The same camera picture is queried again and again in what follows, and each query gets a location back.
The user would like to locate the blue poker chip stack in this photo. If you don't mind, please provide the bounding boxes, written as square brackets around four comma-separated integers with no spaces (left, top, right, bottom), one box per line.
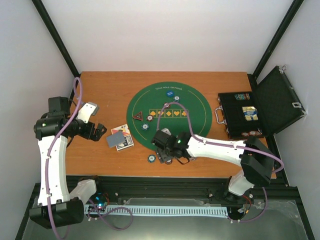
[147,154,156,163]

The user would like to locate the dark red chips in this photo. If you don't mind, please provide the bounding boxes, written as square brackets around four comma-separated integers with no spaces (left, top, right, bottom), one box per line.
[146,115,154,122]
[163,102,170,109]

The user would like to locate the black red triangular dealer button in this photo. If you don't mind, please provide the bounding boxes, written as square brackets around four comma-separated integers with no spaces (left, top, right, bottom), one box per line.
[132,111,144,122]

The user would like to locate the blue small blind button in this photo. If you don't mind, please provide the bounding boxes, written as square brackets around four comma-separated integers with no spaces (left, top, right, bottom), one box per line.
[166,90,175,98]

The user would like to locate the dark red poker chip stack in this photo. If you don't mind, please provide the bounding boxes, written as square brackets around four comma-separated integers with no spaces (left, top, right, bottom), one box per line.
[165,160,173,165]

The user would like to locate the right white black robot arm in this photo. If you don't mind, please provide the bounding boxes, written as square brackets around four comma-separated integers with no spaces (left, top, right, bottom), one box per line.
[151,129,275,196]

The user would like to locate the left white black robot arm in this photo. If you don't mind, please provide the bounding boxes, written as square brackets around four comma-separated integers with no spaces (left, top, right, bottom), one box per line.
[29,96,107,229]

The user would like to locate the grey playing card deck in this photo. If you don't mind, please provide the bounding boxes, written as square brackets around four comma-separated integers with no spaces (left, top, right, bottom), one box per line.
[106,131,126,148]

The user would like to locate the round green poker mat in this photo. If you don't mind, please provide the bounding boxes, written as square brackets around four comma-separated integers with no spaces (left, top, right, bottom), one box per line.
[126,81,213,151]

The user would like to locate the red white chips in case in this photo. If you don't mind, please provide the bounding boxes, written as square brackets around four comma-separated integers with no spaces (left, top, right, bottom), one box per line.
[241,130,263,138]

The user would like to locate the blue gold card deck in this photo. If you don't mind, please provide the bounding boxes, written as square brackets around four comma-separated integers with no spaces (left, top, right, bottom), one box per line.
[242,106,259,121]

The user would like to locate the multicolour chip row in case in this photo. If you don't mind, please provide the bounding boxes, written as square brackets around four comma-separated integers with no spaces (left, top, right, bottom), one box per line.
[234,93,251,101]

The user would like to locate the black poker case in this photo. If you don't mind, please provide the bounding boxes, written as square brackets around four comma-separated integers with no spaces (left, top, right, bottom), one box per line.
[218,66,307,140]

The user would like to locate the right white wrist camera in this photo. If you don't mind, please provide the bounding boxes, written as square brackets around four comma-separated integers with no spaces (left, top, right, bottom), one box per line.
[161,128,171,135]

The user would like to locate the light blue cable duct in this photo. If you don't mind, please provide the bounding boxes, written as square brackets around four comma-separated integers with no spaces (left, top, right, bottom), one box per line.
[84,204,228,218]

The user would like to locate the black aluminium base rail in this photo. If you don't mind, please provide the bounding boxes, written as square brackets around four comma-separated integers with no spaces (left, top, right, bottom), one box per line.
[32,175,300,205]

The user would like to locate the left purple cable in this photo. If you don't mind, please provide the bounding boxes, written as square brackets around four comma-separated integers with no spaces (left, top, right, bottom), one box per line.
[46,76,134,240]

